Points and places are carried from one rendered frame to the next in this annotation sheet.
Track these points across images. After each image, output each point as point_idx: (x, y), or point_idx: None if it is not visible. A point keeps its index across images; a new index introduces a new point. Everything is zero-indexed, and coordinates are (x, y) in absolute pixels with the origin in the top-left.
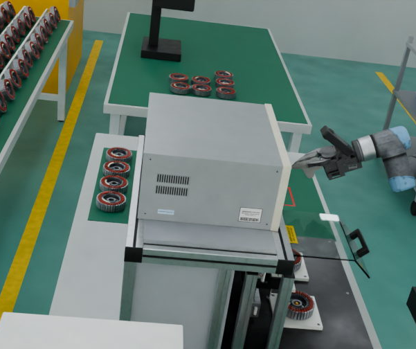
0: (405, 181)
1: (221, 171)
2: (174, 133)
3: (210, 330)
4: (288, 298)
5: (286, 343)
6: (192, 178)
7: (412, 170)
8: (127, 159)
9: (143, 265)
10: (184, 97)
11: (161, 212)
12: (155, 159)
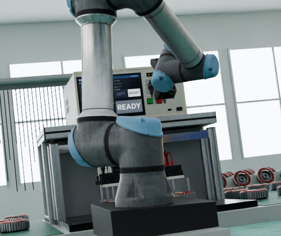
0: (152, 76)
1: (69, 88)
2: None
3: (46, 195)
4: (51, 163)
5: (75, 219)
6: (68, 98)
7: (163, 66)
8: (277, 184)
9: (41, 151)
10: None
11: None
12: (64, 92)
